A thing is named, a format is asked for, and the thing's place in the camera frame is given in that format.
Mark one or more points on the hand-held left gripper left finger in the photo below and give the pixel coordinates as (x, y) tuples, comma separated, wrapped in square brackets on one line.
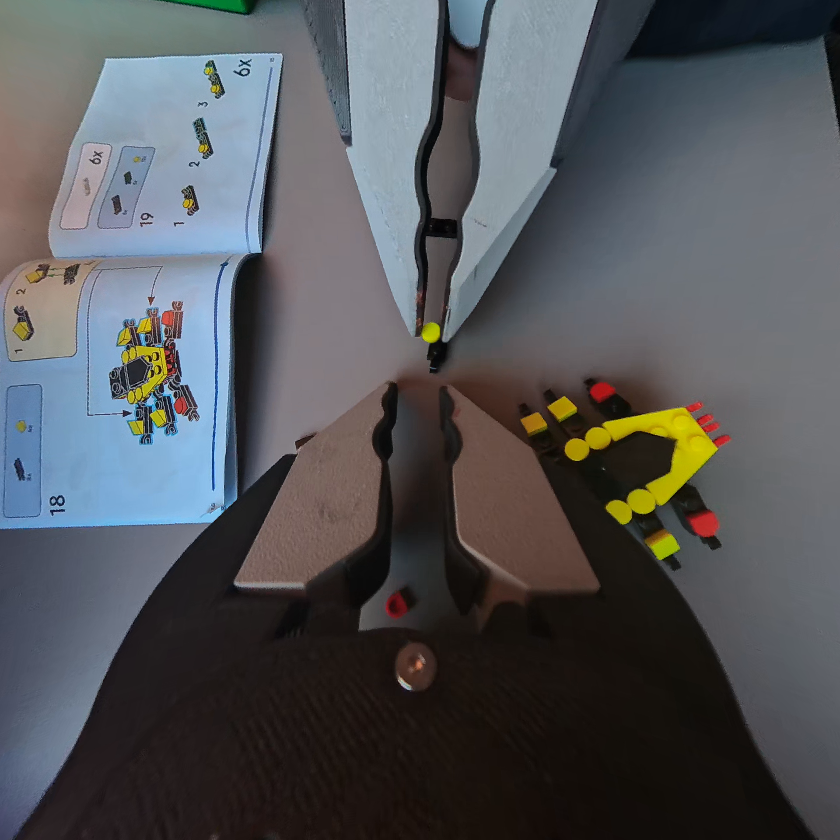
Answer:
[(315, 505)]

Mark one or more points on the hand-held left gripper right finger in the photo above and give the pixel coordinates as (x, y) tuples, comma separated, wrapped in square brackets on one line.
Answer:
[(518, 512)]

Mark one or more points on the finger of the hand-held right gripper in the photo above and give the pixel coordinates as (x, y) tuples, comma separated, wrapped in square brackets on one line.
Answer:
[(387, 131), (518, 131)]

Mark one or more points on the small black lego piece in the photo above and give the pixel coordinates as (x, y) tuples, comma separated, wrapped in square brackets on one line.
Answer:
[(441, 227)]

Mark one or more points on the black lego piece yellow stud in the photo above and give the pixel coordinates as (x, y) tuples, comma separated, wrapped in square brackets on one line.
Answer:
[(430, 331)]

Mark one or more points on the small red lego piece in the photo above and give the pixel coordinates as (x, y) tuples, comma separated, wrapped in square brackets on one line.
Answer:
[(395, 604)]

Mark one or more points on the yellow black lego model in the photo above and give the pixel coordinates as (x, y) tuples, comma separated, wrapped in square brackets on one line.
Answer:
[(663, 453)]

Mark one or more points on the lego instruction booklet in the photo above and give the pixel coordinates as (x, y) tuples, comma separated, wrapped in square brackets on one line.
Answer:
[(164, 164)]

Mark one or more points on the green box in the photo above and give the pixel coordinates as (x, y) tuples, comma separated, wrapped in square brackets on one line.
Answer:
[(210, 5)]

